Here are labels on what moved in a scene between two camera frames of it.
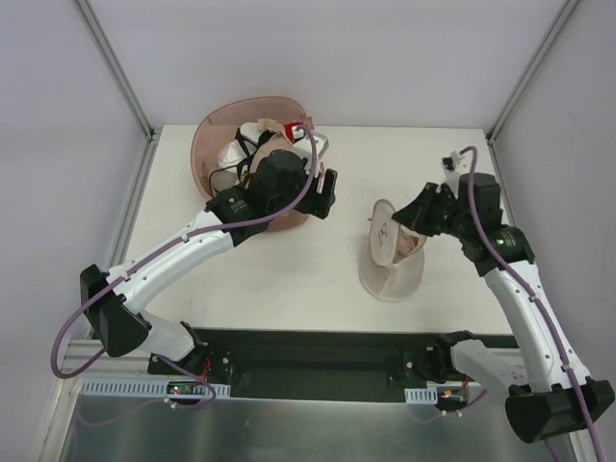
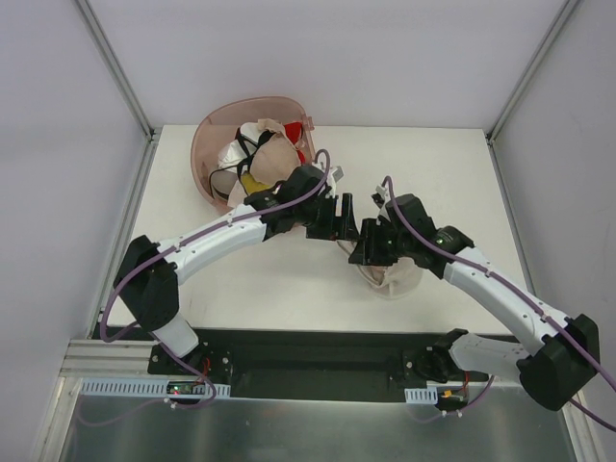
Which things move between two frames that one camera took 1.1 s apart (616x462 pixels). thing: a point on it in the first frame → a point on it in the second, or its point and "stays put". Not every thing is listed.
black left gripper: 320,193 → 328,218
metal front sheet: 135,428 stays put
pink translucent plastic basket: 217,126 stays put
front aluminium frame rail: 107,366 stays put
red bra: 289,129 stays put
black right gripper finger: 426,214 → 376,245
